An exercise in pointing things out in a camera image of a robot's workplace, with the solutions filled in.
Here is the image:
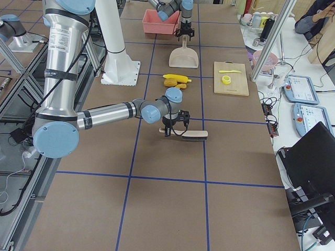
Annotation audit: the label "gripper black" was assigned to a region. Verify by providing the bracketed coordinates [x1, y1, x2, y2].
[162, 110, 185, 131]
[175, 22, 195, 39]

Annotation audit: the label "beige dustpan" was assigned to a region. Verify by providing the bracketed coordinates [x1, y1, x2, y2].
[169, 35, 199, 69]

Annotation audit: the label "tan toy ginger root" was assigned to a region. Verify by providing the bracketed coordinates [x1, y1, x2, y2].
[175, 83, 187, 89]

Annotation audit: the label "yellow toy corn cob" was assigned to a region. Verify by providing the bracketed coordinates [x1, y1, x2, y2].
[163, 74, 192, 84]

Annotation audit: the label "brown toy potato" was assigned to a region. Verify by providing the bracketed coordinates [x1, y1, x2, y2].
[163, 78, 178, 87]

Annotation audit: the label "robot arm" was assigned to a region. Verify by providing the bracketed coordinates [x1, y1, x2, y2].
[148, 0, 195, 40]
[32, 1, 183, 158]

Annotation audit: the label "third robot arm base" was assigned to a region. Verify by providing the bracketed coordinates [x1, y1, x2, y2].
[1, 14, 39, 53]

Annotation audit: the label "pink plastic bin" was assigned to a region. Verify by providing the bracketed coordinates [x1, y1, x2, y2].
[142, 9, 180, 35]

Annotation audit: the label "yellow lemon slices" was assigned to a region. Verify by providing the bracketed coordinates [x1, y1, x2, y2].
[221, 75, 231, 85]

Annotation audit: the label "yellow plastic knife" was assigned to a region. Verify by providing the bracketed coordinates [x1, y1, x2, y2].
[218, 70, 242, 73]

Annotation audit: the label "wooden cutting board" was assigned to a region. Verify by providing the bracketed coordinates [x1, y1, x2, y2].
[214, 62, 249, 96]

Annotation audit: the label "black bottle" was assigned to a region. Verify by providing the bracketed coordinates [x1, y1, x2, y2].
[260, 18, 274, 41]

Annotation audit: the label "pink bowl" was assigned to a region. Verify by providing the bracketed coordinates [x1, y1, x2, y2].
[252, 50, 278, 72]

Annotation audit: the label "upper teach pendant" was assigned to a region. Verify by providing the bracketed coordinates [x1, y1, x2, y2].
[283, 75, 319, 105]

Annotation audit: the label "teach pendant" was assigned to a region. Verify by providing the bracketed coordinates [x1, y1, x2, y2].
[293, 103, 334, 136]
[283, 75, 319, 105]

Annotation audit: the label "lower teach pendant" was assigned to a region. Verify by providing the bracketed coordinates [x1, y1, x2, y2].
[293, 103, 334, 136]

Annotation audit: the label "person in dark clothes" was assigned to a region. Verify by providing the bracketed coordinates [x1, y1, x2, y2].
[295, 0, 334, 40]

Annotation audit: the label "black laptop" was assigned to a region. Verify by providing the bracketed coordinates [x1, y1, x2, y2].
[282, 121, 335, 194]

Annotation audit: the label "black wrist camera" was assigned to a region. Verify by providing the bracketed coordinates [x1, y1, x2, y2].
[180, 110, 190, 126]

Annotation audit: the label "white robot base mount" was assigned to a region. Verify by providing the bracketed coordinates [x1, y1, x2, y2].
[95, 0, 141, 86]

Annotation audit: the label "aluminium frame post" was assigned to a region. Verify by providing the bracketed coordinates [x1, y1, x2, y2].
[250, 0, 297, 82]

